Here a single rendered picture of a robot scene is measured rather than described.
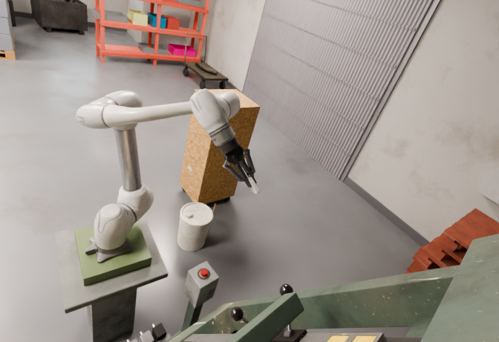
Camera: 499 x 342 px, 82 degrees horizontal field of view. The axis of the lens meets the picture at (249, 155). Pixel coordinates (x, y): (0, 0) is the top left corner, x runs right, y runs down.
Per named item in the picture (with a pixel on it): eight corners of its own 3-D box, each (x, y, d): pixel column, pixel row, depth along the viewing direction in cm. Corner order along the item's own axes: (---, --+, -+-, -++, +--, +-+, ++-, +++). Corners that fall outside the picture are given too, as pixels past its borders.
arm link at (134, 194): (113, 221, 167) (138, 199, 186) (137, 229, 164) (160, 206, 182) (90, 93, 130) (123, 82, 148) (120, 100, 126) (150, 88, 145)
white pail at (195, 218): (200, 225, 298) (208, 191, 275) (212, 247, 279) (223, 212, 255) (170, 233, 280) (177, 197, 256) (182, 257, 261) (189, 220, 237)
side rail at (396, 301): (244, 323, 139) (235, 301, 142) (516, 308, 61) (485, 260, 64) (235, 331, 135) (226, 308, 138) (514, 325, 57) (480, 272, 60)
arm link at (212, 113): (223, 125, 101) (237, 116, 113) (200, 87, 98) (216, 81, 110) (201, 138, 106) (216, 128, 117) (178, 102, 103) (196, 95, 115)
